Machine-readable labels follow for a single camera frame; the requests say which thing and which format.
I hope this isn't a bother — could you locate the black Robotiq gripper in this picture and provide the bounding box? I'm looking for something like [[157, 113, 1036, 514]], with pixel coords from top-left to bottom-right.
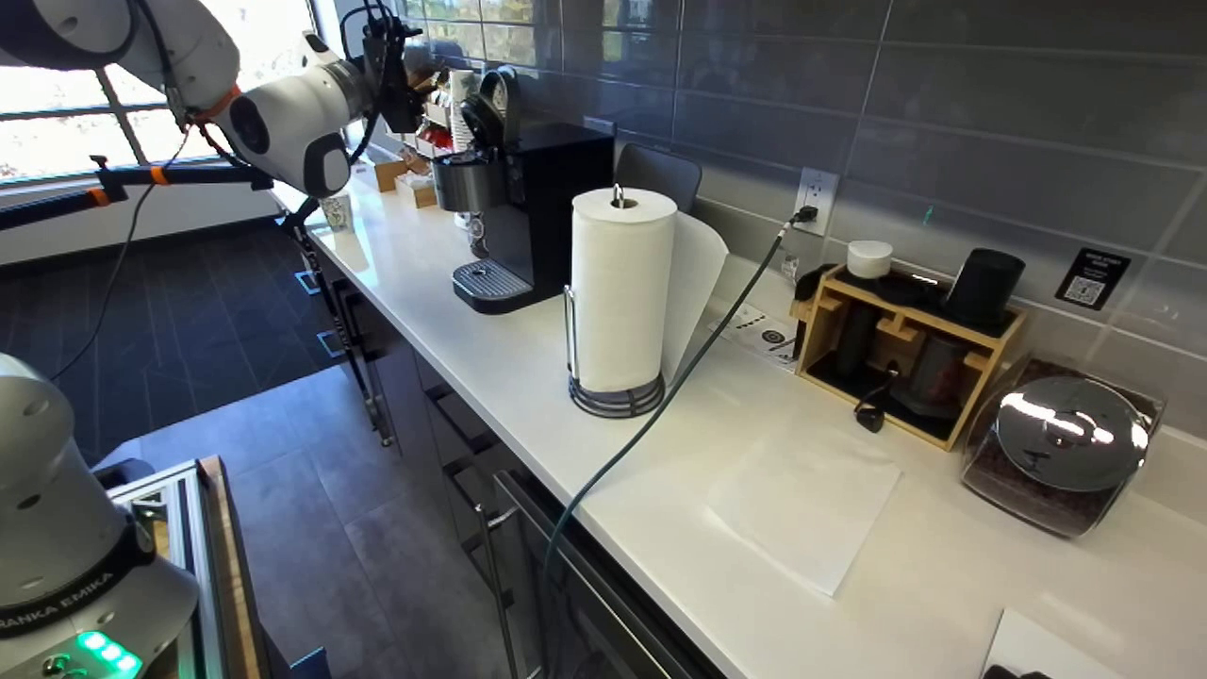
[[359, 11, 472, 137]]

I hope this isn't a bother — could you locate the black silver Keurig coffeemaker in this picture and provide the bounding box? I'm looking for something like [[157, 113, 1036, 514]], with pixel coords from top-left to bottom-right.
[[435, 69, 623, 315]]

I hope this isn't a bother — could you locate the small wooden box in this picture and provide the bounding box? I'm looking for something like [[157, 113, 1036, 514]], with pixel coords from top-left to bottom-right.
[[369, 151, 445, 210]]

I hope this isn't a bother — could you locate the small white cup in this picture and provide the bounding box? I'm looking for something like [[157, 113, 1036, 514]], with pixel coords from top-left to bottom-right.
[[315, 187, 359, 239]]

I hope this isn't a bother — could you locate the black pole with orange bands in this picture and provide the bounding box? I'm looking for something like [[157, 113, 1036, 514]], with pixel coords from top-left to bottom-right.
[[0, 156, 275, 239]]

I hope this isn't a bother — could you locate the white paper towel roll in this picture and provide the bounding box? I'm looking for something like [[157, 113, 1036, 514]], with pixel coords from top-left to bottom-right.
[[564, 186, 735, 397]]

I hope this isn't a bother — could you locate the dark base cabinet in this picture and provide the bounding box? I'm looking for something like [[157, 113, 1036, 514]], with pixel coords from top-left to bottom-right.
[[285, 210, 729, 679]]

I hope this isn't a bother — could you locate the small white bowl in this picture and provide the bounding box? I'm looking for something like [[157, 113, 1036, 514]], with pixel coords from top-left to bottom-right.
[[839, 239, 896, 284]]

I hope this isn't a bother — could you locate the aluminium and wood robot stand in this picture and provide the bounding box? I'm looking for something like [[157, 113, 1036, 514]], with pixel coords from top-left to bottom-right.
[[105, 457, 270, 679]]

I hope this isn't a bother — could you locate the small black knob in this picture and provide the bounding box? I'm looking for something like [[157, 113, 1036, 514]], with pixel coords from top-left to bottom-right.
[[853, 391, 888, 439]]

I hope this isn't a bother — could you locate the wooden countertop organizer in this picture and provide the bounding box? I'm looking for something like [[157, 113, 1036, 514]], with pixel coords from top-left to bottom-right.
[[788, 260, 1028, 452]]

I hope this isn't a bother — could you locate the black cylindrical device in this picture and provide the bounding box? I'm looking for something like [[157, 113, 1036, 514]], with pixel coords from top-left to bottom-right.
[[948, 245, 1028, 338]]

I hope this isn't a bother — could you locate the black corrugated cable conduit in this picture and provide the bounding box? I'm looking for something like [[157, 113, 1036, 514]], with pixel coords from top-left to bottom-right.
[[330, 0, 389, 168]]

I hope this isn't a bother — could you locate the dark power cable on counter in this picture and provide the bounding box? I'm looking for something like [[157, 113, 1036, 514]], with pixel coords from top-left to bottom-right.
[[536, 202, 823, 679]]

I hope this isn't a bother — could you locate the white wall power outlet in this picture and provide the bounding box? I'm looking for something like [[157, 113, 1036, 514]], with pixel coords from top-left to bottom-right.
[[790, 167, 843, 239]]

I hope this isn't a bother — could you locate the dark drawer handle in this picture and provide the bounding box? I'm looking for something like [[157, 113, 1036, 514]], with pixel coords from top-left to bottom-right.
[[437, 457, 508, 557]]

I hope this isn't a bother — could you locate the black framed wall sign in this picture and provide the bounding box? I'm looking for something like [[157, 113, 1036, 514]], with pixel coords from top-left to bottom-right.
[[1053, 245, 1136, 312]]

